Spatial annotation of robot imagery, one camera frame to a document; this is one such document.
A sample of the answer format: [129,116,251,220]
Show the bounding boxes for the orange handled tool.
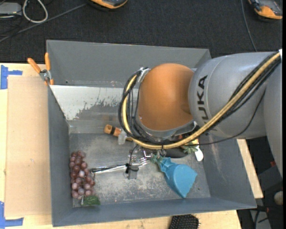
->
[103,124,134,146]

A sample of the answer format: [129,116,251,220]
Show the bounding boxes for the grey metal bin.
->
[45,39,257,228]

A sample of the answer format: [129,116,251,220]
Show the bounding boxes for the purple toy grape bunch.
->
[69,150,102,207]

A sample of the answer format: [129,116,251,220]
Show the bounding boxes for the black bristle brush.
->
[168,214,201,229]

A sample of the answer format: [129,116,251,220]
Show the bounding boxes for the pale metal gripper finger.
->
[90,157,150,175]
[127,169,139,180]

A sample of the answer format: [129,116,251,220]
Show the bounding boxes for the brown cardboard board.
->
[4,76,51,219]

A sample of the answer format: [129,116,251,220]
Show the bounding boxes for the blue plastic scoop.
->
[156,156,198,199]

